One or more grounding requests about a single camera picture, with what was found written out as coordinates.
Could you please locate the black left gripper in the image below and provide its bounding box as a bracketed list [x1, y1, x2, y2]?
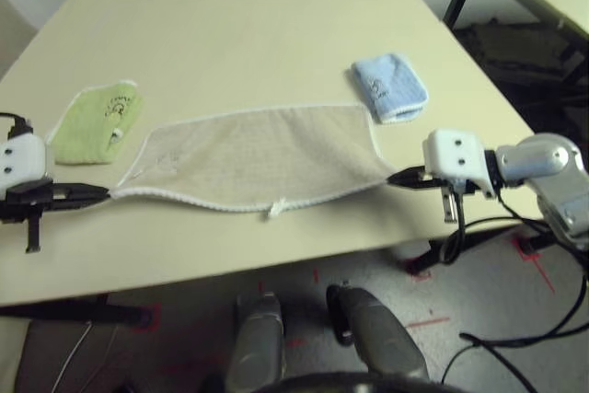
[0, 178, 111, 254]

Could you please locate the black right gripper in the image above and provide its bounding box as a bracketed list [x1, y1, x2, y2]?
[387, 165, 480, 224]

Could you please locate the beige towel white trim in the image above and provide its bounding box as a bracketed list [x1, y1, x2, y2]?
[110, 102, 399, 222]

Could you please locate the green folded towel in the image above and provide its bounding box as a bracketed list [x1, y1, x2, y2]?
[45, 80, 146, 167]

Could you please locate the blue folded towel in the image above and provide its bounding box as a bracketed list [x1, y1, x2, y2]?
[350, 55, 429, 126]

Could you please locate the dark crumpled fabric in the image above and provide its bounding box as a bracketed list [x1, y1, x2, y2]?
[453, 18, 583, 75]

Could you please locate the black robot torso rim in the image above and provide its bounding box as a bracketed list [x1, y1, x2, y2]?
[250, 372, 461, 393]

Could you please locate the grey robot left leg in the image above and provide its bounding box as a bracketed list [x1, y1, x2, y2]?
[225, 291, 286, 393]

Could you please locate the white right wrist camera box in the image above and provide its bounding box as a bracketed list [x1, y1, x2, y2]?
[422, 129, 499, 200]

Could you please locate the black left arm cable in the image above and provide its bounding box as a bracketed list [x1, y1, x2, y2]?
[0, 111, 33, 139]

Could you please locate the thin white floor wire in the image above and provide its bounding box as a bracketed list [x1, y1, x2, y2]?
[50, 322, 92, 392]

